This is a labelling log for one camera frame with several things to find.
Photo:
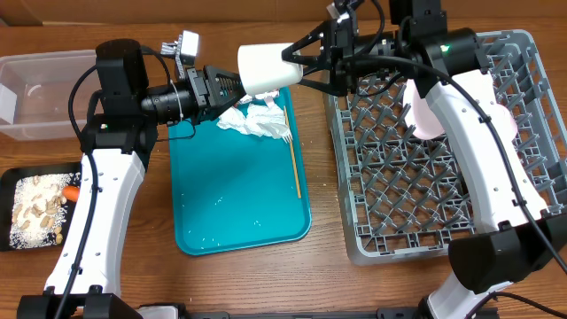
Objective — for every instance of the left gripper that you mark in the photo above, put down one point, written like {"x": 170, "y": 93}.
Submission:
{"x": 208, "y": 103}

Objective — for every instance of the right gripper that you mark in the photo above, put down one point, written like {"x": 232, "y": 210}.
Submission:
{"x": 334, "y": 50}

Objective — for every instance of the white paper cup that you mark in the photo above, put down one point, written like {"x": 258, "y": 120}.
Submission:
{"x": 262, "y": 69}

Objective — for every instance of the white napkin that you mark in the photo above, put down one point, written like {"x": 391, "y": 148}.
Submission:
{"x": 250, "y": 123}

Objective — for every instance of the white round plate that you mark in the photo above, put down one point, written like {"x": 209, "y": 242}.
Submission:
{"x": 419, "y": 115}

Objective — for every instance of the orange carrot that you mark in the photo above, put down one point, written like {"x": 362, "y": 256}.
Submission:
{"x": 71, "y": 193}

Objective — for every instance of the white bowl with rice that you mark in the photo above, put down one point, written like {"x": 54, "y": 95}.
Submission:
{"x": 507, "y": 126}

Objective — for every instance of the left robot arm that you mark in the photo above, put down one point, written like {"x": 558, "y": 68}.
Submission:
{"x": 121, "y": 130}

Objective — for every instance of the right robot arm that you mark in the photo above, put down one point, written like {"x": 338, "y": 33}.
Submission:
{"x": 516, "y": 235}

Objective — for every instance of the grey plastic dishwasher rack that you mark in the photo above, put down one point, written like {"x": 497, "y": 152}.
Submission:
{"x": 402, "y": 198}

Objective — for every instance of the black rectangular waste tray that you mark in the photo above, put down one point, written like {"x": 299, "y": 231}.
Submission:
{"x": 9, "y": 181}

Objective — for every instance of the crumpled silver foil wrapper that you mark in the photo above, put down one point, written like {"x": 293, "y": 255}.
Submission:
{"x": 246, "y": 99}

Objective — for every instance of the wooden chopstick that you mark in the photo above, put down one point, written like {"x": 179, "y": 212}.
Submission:
{"x": 292, "y": 150}

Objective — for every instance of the white plastic fork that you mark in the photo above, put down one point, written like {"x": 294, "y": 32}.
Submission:
{"x": 277, "y": 124}

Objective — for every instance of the teal plastic serving tray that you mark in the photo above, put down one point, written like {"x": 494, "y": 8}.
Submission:
{"x": 231, "y": 191}

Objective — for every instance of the clear plastic storage bin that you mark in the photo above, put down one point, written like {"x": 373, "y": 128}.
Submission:
{"x": 34, "y": 93}

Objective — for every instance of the pile of rice and peanuts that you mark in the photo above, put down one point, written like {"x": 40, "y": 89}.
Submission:
{"x": 40, "y": 211}

